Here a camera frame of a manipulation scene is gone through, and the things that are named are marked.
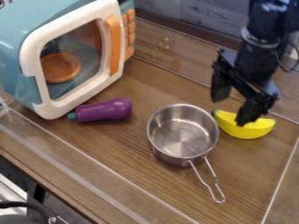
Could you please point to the yellow toy banana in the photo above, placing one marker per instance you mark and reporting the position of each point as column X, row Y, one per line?
column 251, row 131

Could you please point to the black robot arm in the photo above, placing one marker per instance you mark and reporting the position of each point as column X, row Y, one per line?
column 246, row 70

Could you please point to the silver pot with wire handle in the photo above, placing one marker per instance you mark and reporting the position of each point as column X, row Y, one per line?
column 183, row 133

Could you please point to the clear acrylic barrier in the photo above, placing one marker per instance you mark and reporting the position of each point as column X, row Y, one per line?
column 104, row 197

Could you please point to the purple toy eggplant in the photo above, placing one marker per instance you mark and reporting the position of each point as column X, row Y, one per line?
column 108, row 110

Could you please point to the blue toy microwave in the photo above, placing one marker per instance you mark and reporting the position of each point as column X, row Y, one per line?
column 94, row 29

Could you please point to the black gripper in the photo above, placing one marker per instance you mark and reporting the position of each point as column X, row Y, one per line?
column 226, row 78

